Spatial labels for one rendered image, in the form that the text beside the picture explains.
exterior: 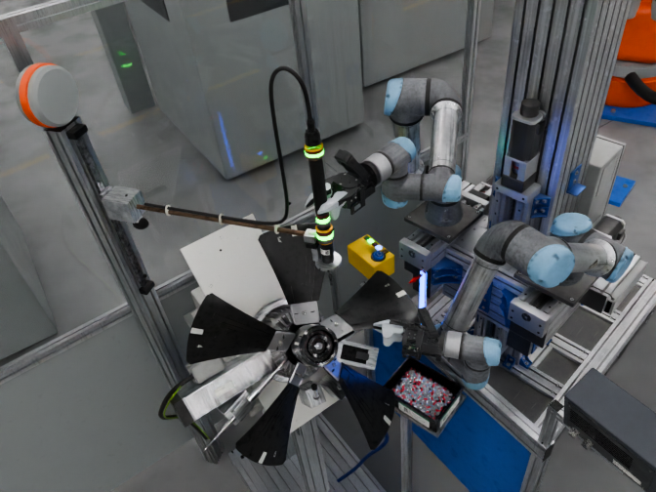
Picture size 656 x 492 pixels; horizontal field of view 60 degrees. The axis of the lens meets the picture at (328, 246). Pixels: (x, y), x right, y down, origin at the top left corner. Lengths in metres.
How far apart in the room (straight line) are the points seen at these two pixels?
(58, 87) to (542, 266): 1.30
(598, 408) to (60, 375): 1.78
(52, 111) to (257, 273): 0.75
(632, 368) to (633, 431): 1.75
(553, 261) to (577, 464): 1.53
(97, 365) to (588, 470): 2.12
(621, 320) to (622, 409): 1.64
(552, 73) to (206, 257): 1.21
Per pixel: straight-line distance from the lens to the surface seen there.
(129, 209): 1.69
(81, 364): 2.32
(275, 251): 1.67
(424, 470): 2.78
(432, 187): 1.56
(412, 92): 1.84
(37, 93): 1.58
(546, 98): 1.98
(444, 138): 1.69
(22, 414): 2.41
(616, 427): 1.55
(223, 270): 1.82
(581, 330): 3.08
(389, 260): 2.06
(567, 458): 2.91
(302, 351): 1.60
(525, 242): 1.55
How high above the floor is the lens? 2.49
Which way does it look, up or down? 42 degrees down
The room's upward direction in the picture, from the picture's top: 7 degrees counter-clockwise
